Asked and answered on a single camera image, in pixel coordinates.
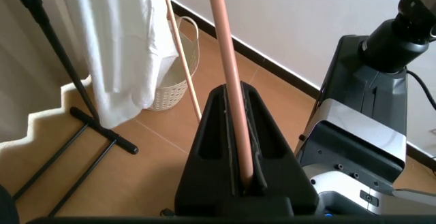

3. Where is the white laundry basket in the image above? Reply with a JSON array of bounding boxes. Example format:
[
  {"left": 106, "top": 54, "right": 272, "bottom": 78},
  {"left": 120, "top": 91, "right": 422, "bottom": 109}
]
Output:
[{"left": 146, "top": 15, "right": 200, "bottom": 112}]

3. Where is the white garment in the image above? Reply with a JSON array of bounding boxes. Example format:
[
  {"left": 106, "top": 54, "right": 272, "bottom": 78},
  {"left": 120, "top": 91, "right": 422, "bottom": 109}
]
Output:
[{"left": 50, "top": 0, "right": 181, "bottom": 129}]

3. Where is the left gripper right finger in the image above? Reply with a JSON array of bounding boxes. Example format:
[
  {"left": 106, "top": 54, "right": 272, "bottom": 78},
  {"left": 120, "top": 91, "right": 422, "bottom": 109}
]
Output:
[{"left": 240, "top": 82, "right": 320, "bottom": 215}]

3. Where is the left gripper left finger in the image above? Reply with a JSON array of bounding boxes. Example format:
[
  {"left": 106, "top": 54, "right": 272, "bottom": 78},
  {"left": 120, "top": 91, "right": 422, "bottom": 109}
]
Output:
[{"left": 174, "top": 83, "right": 241, "bottom": 217}]

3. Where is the pink clothes hanger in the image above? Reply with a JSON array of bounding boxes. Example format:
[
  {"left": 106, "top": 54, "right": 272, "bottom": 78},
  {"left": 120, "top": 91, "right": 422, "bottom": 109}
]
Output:
[{"left": 159, "top": 0, "right": 255, "bottom": 188}]

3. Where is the black clothes rack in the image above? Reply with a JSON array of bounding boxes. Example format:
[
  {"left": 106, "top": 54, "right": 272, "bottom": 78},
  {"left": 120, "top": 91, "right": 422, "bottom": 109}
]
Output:
[{"left": 12, "top": 0, "right": 140, "bottom": 217}]

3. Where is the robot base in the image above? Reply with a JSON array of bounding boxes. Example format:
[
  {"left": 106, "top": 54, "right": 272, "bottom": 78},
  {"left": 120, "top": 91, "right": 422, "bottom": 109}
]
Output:
[{"left": 294, "top": 35, "right": 436, "bottom": 217}]

